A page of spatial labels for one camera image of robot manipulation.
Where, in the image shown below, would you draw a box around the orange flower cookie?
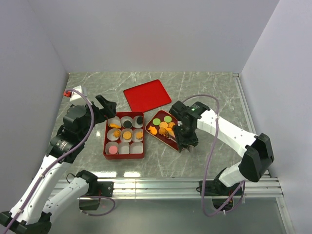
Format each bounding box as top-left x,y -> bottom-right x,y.
136,131 -> 143,139

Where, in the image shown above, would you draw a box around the orange sandwich cookie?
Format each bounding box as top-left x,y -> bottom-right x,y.
167,130 -> 175,137
122,131 -> 132,140

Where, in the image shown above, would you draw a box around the black sandwich cookie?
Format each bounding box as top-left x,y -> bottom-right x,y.
123,119 -> 132,128
136,116 -> 143,125

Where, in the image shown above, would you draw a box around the metal tongs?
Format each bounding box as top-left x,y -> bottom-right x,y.
164,131 -> 193,152

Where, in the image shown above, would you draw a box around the red box lid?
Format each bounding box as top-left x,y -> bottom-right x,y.
123,79 -> 172,112

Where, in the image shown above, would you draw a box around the aluminium rail frame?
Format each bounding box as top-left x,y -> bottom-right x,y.
26,177 -> 285,200

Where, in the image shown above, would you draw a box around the green round cookie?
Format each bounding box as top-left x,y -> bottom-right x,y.
153,118 -> 161,126

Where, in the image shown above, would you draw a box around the dark red gold-rimmed tray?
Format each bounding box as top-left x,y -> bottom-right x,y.
145,110 -> 178,151

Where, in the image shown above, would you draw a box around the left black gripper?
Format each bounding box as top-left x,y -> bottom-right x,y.
80,94 -> 116,141

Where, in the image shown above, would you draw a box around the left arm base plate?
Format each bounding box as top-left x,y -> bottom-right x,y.
82,181 -> 114,197

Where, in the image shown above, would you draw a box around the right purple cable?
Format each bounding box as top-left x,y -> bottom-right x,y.
181,94 -> 246,217

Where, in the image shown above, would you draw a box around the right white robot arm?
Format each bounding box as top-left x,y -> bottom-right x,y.
169,101 -> 274,195

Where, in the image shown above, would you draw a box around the red cookie box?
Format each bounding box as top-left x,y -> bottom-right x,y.
103,112 -> 145,160

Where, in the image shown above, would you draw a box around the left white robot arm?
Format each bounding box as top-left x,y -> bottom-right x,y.
0,95 -> 117,234

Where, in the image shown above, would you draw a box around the orange swirl cookie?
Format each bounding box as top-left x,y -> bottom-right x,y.
113,129 -> 121,138
158,128 -> 166,135

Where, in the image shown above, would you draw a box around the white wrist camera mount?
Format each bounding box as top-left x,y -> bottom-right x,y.
63,85 -> 87,106

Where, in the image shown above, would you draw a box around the orange fish cookie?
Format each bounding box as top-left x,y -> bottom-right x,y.
109,123 -> 121,129
148,126 -> 158,136

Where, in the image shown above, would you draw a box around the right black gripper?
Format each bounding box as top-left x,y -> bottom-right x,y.
173,123 -> 199,152

